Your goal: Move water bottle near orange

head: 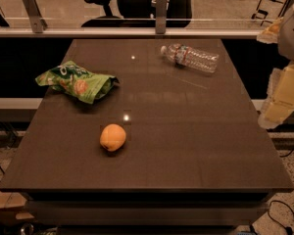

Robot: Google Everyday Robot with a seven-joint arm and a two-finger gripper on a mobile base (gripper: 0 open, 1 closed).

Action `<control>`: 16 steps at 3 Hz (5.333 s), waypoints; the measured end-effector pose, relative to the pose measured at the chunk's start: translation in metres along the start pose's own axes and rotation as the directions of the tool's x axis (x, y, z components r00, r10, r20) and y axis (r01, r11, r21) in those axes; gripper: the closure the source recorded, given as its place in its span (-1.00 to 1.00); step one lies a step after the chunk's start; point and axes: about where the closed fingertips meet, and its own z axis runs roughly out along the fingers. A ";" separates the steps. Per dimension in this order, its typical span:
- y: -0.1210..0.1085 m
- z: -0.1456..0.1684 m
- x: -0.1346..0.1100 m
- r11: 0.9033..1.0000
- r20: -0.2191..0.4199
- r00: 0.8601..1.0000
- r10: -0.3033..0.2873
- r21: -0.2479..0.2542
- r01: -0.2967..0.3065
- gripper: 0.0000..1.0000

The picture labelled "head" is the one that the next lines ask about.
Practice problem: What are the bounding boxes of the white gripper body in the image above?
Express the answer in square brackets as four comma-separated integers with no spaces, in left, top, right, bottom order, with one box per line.
[278,3,294,61]

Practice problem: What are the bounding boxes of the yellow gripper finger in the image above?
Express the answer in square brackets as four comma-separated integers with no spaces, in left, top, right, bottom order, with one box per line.
[258,62,294,129]
[257,18,282,44]

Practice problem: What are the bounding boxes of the clear plastic water bottle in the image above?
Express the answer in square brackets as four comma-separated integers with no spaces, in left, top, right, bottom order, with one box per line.
[161,43,220,73]

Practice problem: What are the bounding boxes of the black office chair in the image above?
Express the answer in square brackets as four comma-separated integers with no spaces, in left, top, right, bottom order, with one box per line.
[81,0,192,27]

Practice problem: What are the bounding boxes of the orange fruit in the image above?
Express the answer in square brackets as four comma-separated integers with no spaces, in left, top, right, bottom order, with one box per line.
[100,124,126,152]

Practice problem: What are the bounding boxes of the green chip bag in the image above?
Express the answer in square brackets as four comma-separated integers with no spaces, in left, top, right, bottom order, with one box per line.
[35,61,119,104]

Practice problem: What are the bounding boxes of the wooden chair frame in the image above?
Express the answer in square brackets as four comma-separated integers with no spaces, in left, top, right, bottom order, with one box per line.
[251,0,290,25]

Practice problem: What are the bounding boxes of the middle metal rail bracket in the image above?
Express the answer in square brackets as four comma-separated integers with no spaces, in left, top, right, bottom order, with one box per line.
[155,0,167,34]

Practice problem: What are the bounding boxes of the metal rail bracket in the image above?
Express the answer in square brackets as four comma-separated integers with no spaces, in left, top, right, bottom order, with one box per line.
[22,0,47,33]
[155,0,167,34]

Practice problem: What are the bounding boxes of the black floor cable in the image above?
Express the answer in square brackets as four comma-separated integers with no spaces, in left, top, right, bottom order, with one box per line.
[267,199,294,235]

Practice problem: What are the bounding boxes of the left metal rail bracket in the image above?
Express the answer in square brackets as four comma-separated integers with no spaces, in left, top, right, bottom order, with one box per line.
[22,0,47,33]

